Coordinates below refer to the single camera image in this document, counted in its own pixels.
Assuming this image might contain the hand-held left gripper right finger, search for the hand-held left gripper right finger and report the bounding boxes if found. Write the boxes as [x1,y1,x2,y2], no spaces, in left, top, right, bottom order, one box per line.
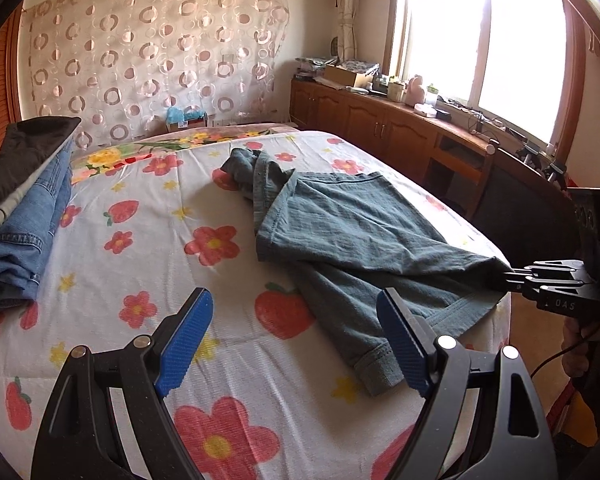
[376,287,552,480]

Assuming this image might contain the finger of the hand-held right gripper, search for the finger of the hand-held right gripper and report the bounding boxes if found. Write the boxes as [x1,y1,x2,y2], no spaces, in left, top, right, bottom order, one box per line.
[500,269,587,307]
[526,259,588,281]

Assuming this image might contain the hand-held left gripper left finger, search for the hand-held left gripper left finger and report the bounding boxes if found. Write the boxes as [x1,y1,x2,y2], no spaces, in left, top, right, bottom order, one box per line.
[30,287,215,480]

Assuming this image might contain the teal pants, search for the teal pants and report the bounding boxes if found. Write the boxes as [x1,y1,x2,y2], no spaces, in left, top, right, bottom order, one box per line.
[221,147,512,397]

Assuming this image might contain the person's right hand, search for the person's right hand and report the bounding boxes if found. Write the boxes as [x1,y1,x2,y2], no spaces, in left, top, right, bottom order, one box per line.
[561,316,600,386]

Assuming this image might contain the black chair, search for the black chair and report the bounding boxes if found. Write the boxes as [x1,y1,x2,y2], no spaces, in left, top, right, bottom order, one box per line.
[472,146,581,273]

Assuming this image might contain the flower print bed sheet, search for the flower print bed sheet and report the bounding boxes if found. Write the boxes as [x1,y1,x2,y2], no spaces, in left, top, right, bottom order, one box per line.
[0,130,512,480]

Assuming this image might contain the stack of folded clothes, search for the stack of folded clothes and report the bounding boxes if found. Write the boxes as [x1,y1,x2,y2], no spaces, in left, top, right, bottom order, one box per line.
[0,116,82,211]
[0,230,48,317]

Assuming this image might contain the yellow floral blanket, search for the yellow floral blanket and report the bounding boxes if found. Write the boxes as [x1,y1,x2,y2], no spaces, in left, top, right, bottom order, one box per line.
[70,127,281,181]

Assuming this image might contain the light blue folded jeans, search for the light blue folded jeans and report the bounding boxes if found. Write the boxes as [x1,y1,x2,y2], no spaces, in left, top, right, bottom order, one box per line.
[0,152,74,266]

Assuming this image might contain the red box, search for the red box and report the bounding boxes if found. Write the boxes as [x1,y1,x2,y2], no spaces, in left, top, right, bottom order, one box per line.
[167,116,209,134]

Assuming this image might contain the beige folded garment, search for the beige folded garment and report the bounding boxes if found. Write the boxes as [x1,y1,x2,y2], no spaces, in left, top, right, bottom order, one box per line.
[0,140,76,237]

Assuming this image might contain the pink blanket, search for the pink blanket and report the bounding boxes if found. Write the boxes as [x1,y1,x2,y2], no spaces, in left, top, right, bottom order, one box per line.
[140,121,301,142]

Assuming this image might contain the pink toy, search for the pink toy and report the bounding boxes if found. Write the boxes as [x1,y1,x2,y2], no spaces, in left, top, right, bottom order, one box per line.
[405,74,427,107]

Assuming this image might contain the wooden cabinet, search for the wooden cabinet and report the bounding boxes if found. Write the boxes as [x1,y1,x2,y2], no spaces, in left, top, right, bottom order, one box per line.
[290,77,496,216]

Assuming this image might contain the window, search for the window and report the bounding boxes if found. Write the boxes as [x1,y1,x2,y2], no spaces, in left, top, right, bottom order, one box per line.
[390,0,581,147]

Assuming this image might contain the cardboard box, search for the cardboard box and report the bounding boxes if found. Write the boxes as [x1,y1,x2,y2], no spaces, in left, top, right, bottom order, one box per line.
[325,63,368,87]

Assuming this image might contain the circle patterned curtain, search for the circle patterned curtain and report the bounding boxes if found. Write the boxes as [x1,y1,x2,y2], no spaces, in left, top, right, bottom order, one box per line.
[22,0,293,143]

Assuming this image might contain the wooden wardrobe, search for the wooden wardrobe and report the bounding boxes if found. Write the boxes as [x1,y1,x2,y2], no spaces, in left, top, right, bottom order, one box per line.
[0,10,27,136]

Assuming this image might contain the beige window curtain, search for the beige window curtain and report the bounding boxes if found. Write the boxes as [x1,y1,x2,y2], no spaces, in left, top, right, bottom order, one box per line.
[332,0,365,61]

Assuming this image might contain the black cable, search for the black cable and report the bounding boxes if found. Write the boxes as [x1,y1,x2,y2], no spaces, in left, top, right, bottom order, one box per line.
[530,337,583,378]

